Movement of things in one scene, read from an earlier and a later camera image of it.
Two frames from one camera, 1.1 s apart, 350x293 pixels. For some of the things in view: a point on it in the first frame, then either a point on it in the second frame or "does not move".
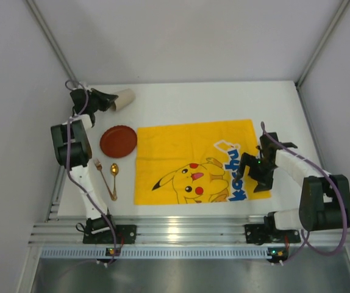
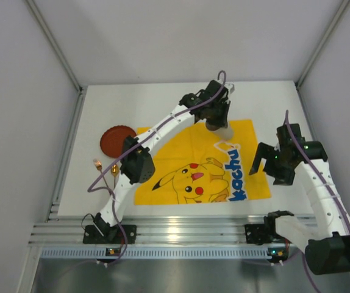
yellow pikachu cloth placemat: (194, 163) does not move
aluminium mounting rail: (182, 229) does not move
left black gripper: (96, 99) → (216, 119)
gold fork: (99, 168) does not move
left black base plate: (125, 234) does not move
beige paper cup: (125, 97) → (225, 133)
